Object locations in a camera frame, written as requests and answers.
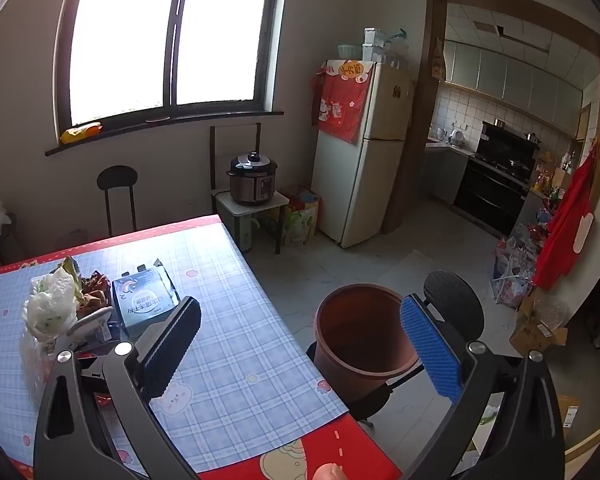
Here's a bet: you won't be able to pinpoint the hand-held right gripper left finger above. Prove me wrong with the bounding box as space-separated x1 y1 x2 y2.
32 296 203 480

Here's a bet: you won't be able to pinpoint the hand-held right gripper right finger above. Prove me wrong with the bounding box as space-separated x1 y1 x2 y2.
399 294 566 480

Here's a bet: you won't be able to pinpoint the brown plastic bucket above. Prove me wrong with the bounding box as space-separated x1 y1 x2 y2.
312 283 426 403

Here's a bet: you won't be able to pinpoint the clear plastic container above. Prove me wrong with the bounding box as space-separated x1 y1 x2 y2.
20 305 116 386

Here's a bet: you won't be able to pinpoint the brown wrapper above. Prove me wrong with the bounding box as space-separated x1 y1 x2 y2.
77 270 113 318

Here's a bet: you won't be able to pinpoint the gold snack bag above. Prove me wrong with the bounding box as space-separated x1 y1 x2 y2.
55 256 88 306

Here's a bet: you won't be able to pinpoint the black round stool with backrest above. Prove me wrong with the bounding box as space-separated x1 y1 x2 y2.
305 270 486 428

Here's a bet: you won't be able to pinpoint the blue milk carton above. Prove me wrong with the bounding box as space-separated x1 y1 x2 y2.
111 260 182 338

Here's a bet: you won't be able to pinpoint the blue plaid tablecloth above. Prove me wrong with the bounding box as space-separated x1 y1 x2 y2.
0 214 403 480

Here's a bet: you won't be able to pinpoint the cardboard box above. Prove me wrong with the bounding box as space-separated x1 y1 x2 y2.
509 287 571 356

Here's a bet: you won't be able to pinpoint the pile of shopping bags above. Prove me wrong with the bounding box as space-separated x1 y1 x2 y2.
490 220 551 308

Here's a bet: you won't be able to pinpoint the white kettle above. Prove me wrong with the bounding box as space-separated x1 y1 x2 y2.
236 216 260 255

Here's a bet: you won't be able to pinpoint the small white side table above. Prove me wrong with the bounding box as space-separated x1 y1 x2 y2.
215 190 291 256

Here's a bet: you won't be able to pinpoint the green gift bag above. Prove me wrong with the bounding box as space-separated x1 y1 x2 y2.
280 200 321 248

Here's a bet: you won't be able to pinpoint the black integrated stove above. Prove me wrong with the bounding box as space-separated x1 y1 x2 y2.
452 120 541 238

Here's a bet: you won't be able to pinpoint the grey kitchen base cabinet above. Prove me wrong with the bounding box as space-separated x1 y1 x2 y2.
420 142 471 206

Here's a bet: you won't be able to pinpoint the red apron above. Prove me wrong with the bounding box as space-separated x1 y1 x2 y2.
532 142 598 291

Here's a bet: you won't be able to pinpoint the white cabinet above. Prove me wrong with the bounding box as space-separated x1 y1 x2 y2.
311 59 417 249

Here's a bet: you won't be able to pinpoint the dark chair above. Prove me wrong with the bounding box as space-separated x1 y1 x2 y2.
0 212 23 266

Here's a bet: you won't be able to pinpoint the row of condiment bottles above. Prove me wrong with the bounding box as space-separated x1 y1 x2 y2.
530 150 578 201

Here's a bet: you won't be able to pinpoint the dark windowsill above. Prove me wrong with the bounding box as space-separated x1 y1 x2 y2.
45 110 285 157

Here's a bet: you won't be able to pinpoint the orange snack packet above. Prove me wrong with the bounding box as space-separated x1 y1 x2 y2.
60 121 103 145

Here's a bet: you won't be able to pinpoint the red printed cloth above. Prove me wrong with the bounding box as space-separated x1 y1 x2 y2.
312 60 373 143

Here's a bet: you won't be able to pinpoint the clear plastic bag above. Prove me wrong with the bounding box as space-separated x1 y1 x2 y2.
385 30 411 68

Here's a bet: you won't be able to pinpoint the white storage box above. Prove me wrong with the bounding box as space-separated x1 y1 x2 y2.
362 27 391 63

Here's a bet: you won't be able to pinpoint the window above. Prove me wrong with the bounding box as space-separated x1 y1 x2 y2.
54 0 291 128

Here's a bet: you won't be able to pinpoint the black metal chair frame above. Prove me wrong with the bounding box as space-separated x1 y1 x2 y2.
209 122 263 216

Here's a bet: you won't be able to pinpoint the wooden door frame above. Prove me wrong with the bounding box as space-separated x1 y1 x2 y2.
382 0 600 241

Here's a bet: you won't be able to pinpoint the kitchen wall cabinets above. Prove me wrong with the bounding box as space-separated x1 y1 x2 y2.
442 40 583 131

